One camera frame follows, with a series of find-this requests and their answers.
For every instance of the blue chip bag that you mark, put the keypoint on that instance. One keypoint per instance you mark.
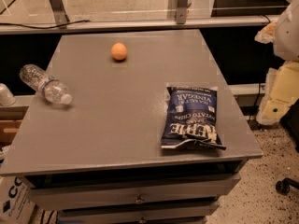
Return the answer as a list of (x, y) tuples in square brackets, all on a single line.
[(191, 119)]

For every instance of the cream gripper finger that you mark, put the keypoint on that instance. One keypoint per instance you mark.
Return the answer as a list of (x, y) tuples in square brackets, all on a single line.
[(266, 35), (281, 92)]

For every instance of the metal frame post left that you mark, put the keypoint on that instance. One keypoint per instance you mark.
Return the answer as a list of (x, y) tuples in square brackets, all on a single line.
[(59, 12)]

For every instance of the clear plastic water bottle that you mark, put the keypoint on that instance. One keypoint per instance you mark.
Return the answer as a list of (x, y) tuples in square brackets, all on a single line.
[(49, 87)]

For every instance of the orange ball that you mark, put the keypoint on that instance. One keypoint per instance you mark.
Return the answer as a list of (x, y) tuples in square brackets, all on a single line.
[(119, 51)]

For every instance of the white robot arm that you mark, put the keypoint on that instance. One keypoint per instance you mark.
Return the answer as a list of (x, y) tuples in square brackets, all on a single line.
[(286, 39)]

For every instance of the white cardboard box blue logo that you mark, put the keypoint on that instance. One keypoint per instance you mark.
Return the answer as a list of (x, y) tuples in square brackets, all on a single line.
[(15, 207)]

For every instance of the black chair caster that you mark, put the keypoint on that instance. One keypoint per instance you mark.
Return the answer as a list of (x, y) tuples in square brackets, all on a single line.
[(284, 186)]

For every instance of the grey drawer cabinet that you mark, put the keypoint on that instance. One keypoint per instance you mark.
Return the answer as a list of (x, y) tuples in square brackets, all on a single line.
[(100, 161)]

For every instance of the metal frame post right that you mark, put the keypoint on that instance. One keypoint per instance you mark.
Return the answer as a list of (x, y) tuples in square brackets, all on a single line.
[(181, 11)]

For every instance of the metal frame post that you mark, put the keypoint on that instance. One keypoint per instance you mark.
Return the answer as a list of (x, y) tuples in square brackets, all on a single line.
[(59, 12), (181, 11)]

